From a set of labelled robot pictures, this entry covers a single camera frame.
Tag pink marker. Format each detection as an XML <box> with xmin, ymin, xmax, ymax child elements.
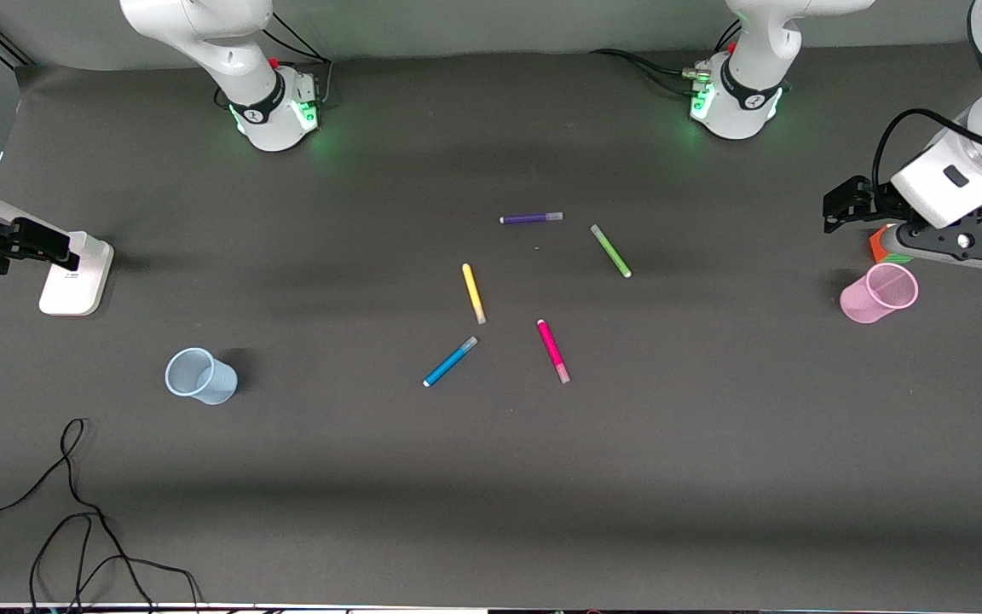
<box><xmin>536</xmin><ymin>319</ymin><xmax>571</xmax><ymax>384</ymax></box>

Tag blue marker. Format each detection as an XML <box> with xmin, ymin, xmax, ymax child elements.
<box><xmin>422</xmin><ymin>336</ymin><xmax>479</xmax><ymax>388</ymax></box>

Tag orange green white cube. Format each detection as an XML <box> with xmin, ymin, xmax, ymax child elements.
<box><xmin>869</xmin><ymin>223</ymin><xmax>915</xmax><ymax>264</ymax></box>

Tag translucent pink cup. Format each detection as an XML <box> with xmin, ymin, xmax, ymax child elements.
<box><xmin>840</xmin><ymin>263</ymin><xmax>920</xmax><ymax>325</ymax></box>

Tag translucent blue cup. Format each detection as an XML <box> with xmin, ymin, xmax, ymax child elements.
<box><xmin>165</xmin><ymin>347</ymin><xmax>239</xmax><ymax>406</ymax></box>

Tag green marker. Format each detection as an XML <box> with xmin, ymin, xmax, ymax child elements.
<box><xmin>589</xmin><ymin>223</ymin><xmax>633</xmax><ymax>279</ymax></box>

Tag yellow marker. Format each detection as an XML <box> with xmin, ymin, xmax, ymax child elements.
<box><xmin>461</xmin><ymin>263</ymin><xmax>488</xmax><ymax>325</ymax></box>

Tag thin black cable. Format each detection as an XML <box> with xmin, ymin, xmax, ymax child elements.
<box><xmin>0</xmin><ymin>417</ymin><xmax>155</xmax><ymax>614</ymax></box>
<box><xmin>28</xmin><ymin>512</ymin><xmax>204</xmax><ymax>614</ymax></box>

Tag black left base cable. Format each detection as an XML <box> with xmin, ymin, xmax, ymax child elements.
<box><xmin>589</xmin><ymin>48</ymin><xmax>713</xmax><ymax>96</ymax></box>

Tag black right base cables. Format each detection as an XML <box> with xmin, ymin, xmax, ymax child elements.
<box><xmin>263</xmin><ymin>10</ymin><xmax>335</xmax><ymax>110</ymax></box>

